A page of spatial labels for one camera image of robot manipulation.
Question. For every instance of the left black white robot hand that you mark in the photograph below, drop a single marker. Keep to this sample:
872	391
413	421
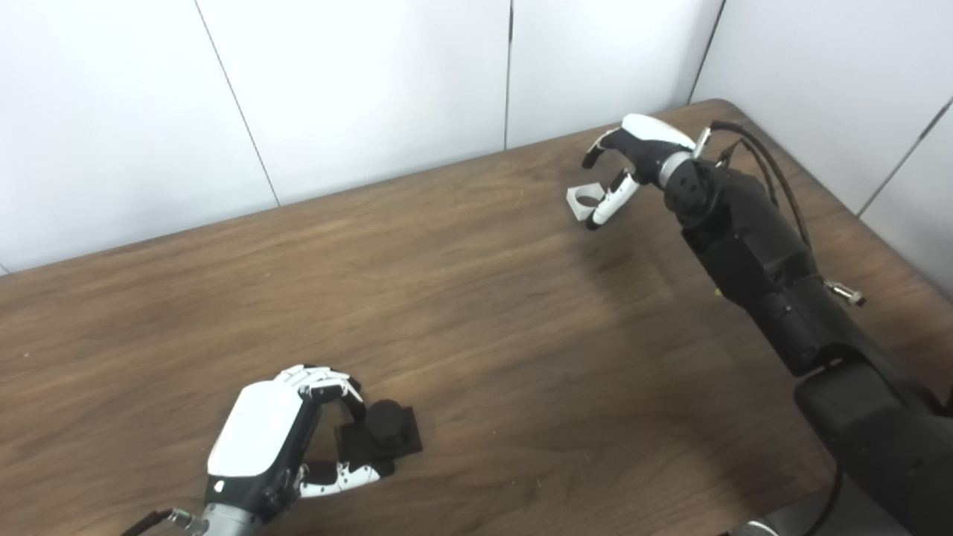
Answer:
257	432

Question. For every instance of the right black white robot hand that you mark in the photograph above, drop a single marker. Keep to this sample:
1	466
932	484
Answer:
651	145

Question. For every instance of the white square piece with hole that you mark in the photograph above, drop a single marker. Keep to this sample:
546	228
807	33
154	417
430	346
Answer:
575	202

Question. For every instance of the black peg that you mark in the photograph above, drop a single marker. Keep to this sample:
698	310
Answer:
386	428

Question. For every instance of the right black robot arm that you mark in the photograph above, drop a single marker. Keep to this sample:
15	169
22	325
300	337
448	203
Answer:
767	260

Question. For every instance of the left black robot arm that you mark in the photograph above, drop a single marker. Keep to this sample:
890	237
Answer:
231	521

